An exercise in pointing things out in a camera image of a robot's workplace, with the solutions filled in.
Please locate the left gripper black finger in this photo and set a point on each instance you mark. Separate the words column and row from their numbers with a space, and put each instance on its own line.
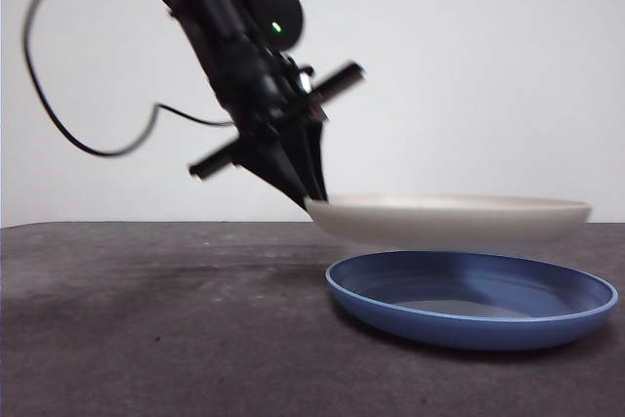
column 310, row 153
column 276, row 158

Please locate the white round plate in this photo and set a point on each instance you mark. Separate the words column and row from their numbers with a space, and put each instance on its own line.
column 439, row 221

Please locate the blue round plate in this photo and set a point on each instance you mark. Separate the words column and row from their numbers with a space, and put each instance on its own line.
column 464, row 334

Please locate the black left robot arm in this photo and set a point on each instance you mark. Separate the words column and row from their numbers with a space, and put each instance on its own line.
column 229, row 46

